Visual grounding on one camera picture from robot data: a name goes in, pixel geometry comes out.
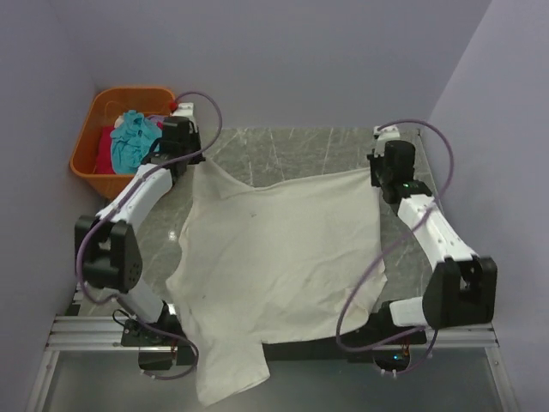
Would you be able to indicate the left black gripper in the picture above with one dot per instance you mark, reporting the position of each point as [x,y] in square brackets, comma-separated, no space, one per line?
[189,155]

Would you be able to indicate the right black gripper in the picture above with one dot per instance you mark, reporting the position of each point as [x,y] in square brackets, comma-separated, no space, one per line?
[377,172]

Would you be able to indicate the white t shirt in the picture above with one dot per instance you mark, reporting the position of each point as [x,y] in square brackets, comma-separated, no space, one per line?
[276,264]

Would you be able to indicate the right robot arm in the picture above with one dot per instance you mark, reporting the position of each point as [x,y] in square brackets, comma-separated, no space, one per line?
[462,287]

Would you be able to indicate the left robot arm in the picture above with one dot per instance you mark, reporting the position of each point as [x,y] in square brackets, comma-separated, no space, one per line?
[108,261]

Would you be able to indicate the teal t shirt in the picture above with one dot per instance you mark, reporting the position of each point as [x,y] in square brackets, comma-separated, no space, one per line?
[132,137]

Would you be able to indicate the orange plastic basket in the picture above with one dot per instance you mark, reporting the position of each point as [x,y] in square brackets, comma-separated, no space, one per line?
[104,110]

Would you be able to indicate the red t shirt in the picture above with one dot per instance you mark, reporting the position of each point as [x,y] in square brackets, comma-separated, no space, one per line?
[103,158]

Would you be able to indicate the black base beam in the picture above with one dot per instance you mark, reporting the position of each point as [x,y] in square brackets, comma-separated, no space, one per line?
[161,352]

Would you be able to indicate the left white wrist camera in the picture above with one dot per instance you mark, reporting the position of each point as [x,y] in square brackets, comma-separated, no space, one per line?
[182,109]

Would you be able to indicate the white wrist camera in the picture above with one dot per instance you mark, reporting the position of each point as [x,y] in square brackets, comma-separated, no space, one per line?
[182,109]
[382,135]

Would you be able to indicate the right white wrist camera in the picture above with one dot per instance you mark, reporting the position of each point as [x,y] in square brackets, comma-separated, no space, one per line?
[382,135]

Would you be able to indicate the aluminium frame rail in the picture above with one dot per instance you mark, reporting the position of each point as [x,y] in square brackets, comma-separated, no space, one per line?
[85,368]

